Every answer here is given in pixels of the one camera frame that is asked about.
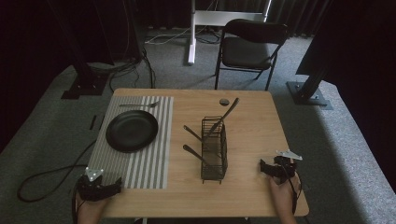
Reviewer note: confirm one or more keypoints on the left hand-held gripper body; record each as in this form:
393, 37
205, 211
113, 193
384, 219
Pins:
91, 188

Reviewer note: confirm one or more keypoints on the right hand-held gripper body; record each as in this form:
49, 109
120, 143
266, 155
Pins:
285, 168

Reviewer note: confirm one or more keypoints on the person's left hand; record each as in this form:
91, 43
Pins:
90, 212

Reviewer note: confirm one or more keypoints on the person's right hand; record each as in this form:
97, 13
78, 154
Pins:
282, 199

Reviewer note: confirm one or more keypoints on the grey striped placemat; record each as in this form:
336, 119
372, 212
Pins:
146, 168

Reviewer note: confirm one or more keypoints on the black round plate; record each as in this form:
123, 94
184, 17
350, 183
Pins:
132, 131

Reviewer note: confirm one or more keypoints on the dark floor tape strips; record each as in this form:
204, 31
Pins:
96, 122

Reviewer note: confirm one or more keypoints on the small dark round disc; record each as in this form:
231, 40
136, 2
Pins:
224, 101

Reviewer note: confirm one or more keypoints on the black metal stand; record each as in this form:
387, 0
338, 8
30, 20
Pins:
84, 81
309, 91

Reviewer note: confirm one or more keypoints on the silver fork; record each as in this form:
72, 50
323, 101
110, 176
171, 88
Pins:
140, 105

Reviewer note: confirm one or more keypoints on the black folding chair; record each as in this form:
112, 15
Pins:
249, 51

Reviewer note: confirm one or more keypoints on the white metal desk frame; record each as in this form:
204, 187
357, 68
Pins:
199, 18

